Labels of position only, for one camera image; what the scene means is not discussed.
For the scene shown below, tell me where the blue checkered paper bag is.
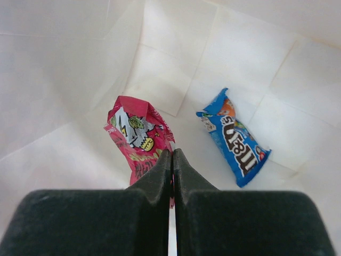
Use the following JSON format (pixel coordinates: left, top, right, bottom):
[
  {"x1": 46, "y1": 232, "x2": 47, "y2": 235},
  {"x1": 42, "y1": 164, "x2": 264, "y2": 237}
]
[{"x1": 1, "y1": 1, "x2": 340, "y2": 252}]

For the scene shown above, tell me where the small red snack bag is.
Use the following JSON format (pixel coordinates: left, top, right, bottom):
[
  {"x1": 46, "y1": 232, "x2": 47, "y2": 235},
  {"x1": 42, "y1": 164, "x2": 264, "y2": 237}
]
[{"x1": 103, "y1": 95, "x2": 177, "y2": 209}]

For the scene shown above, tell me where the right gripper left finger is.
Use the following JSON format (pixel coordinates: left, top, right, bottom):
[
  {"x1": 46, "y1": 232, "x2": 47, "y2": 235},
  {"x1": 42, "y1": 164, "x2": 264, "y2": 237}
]
[{"x1": 1, "y1": 150, "x2": 172, "y2": 255}]

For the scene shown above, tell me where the blue chocolate candy bag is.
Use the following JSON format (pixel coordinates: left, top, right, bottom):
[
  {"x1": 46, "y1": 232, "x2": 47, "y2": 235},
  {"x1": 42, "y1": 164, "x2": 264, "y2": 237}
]
[{"x1": 196, "y1": 87, "x2": 271, "y2": 188}]

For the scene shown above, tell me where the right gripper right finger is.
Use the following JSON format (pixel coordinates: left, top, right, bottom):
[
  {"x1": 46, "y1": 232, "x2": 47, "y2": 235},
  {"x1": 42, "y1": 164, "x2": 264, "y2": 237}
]
[{"x1": 172, "y1": 149, "x2": 335, "y2": 255}]

